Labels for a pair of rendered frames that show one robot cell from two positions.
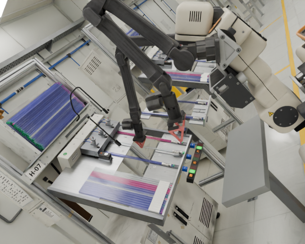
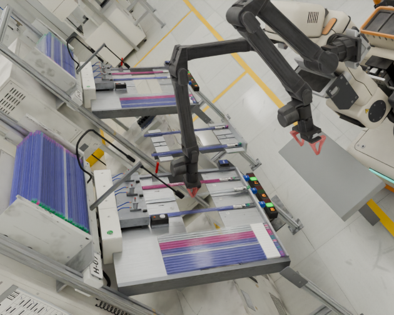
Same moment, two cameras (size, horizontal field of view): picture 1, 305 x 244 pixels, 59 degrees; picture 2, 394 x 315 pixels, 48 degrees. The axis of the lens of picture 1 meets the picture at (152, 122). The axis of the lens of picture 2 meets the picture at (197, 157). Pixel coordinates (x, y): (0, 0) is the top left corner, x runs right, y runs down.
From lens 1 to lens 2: 1.16 m
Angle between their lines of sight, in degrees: 32
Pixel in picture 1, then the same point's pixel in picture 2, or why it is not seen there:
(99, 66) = (20, 103)
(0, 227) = not seen: outside the picture
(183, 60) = (329, 62)
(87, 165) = (142, 239)
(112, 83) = not seen: hidden behind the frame
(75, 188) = (156, 272)
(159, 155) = (221, 199)
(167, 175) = (250, 217)
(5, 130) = (36, 215)
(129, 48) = (276, 55)
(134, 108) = (193, 142)
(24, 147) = (67, 235)
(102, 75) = not seen: hidden behind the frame
